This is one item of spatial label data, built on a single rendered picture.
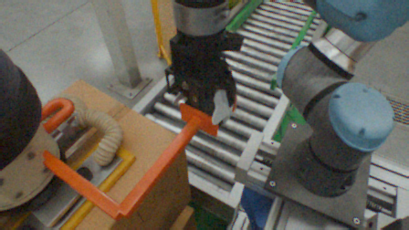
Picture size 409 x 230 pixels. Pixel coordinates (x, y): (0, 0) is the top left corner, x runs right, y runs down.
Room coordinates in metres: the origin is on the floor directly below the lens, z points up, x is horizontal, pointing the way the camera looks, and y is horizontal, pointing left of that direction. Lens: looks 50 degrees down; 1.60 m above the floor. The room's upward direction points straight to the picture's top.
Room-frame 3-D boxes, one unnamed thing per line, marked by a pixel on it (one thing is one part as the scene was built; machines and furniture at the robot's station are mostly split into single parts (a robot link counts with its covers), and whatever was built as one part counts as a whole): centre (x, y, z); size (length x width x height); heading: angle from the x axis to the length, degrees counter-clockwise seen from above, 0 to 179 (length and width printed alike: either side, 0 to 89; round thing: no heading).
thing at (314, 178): (0.29, -0.28, 1.09); 0.15 x 0.15 x 0.10
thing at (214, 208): (0.53, 0.18, 0.48); 0.70 x 0.03 x 0.15; 60
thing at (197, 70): (0.32, 0.01, 1.34); 0.09 x 0.08 x 0.12; 148
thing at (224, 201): (0.53, 0.18, 0.58); 0.70 x 0.03 x 0.06; 60
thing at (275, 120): (1.38, -0.68, 0.50); 2.31 x 0.05 x 0.19; 150
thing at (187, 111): (0.35, 0.00, 1.20); 0.09 x 0.08 x 0.05; 58
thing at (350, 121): (0.30, -0.28, 1.20); 0.13 x 0.12 x 0.14; 21
